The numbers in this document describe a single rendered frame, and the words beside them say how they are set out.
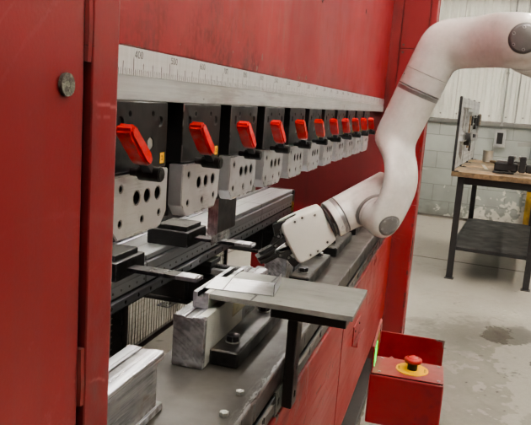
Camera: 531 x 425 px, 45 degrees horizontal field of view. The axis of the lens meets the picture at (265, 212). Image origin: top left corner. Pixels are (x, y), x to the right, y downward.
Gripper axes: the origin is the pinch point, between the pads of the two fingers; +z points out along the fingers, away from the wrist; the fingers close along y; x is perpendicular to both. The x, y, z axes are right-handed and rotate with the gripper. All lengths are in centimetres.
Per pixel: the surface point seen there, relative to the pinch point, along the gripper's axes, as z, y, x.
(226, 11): -9, 48, 26
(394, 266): -73, -95, -166
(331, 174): -67, -42, -185
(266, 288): 4.4, -0.1, 17.1
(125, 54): 9, 48, 53
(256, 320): 8.6, -9.0, 7.7
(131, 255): 24.8, 14.0, 0.5
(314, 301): -1.8, -3.9, 24.3
